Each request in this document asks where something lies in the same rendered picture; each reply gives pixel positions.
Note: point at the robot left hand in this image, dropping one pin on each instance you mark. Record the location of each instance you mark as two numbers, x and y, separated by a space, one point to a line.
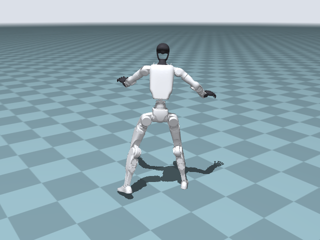
122 80

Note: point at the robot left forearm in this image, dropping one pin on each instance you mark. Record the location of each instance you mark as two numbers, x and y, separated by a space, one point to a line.
126 82

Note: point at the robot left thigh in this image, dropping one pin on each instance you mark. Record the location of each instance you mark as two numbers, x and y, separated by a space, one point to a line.
139 131

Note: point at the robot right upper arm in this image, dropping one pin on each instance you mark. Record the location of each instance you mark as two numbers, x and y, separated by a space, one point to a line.
178 72

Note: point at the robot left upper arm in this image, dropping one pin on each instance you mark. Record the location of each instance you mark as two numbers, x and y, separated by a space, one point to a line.
144 71

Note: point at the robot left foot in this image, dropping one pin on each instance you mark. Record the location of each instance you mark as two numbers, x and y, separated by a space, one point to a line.
127 190

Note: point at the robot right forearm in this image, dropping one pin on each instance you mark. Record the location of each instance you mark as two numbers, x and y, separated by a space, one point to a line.
200 91

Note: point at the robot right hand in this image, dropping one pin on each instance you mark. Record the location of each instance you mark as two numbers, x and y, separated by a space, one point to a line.
209 93

